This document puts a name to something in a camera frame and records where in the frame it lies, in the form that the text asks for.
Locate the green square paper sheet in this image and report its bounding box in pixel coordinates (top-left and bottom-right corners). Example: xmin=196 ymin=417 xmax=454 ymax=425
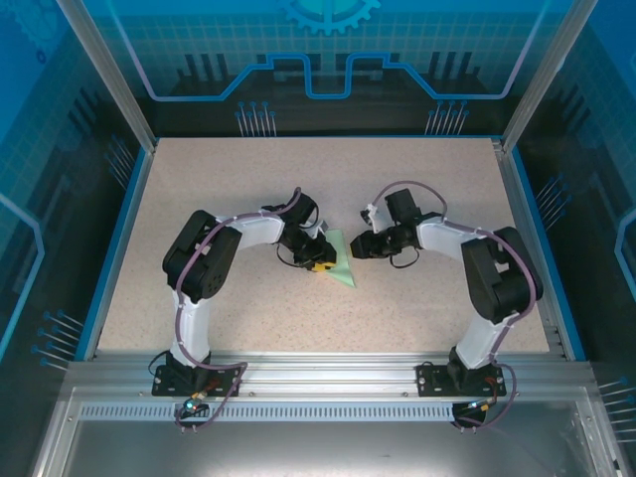
xmin=317 ymin=227 xmax=359 ymax=290

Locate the sheet metal tray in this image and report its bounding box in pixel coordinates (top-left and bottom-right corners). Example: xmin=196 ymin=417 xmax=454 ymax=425
xmin=27 ymin=386 xmax=632 ymax=477

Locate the right LED connector board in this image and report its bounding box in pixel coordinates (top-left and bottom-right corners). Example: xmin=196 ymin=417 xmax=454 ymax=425
xmin=464 ymin=395 xmax=498 ymax=413

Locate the led connector board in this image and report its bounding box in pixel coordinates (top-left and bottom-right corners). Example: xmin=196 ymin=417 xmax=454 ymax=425
xmin=181 ymin=390 xmax=210 ymax=416
xmin=464 ymin=395 xmax=498 ymax=413

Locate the left LED connector board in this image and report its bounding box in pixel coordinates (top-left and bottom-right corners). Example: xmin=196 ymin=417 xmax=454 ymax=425
xmin=181 ymin=390 xmax=210 ymax=416

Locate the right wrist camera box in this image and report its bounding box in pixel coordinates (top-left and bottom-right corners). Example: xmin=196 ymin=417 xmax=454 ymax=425
xmin=358 ymin=201 xmax=383 ymax=235

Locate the aluminium mounting rail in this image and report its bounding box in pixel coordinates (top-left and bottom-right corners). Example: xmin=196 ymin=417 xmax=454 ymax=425
xmin=67 ymin=349 xmax=596 ymax=395

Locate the aluminium side rail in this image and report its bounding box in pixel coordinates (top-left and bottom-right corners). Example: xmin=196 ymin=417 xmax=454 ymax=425
xmin=489 ymin=138 xmax=570 ymax=360

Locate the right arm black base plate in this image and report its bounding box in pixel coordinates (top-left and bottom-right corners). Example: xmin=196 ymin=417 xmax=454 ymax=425
xmin=415 ymin=362 xmax=508 ymax=398

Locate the slotted grey cable duct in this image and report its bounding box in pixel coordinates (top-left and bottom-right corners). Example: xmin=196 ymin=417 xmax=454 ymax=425
xmin=78 ymin=402 xmax=461 ymax=422

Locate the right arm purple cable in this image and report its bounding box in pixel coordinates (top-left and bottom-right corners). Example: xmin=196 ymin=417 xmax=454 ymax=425
xmin=372 ymin=181 xmax=546 ymax=431

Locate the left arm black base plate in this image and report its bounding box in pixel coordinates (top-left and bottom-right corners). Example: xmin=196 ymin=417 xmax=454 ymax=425
xmin=151 ymin=364 xmax=243 ymax=398

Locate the right aluminium frame post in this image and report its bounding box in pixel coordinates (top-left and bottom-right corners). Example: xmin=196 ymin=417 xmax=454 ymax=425
xmin=499 ymin=0 xmax=601 ymax=154

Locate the aluminium frame post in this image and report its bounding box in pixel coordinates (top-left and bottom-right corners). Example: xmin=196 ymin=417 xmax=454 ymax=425
xmin=499 ymin=0 xmax=601 ymax=154
xmin=54 ymin=0 xmax=160 ymax=154

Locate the left aluminium frame post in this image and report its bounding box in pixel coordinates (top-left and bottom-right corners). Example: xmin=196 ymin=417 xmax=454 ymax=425
xmin=54 ymin=0 xmax=160 ymax=154

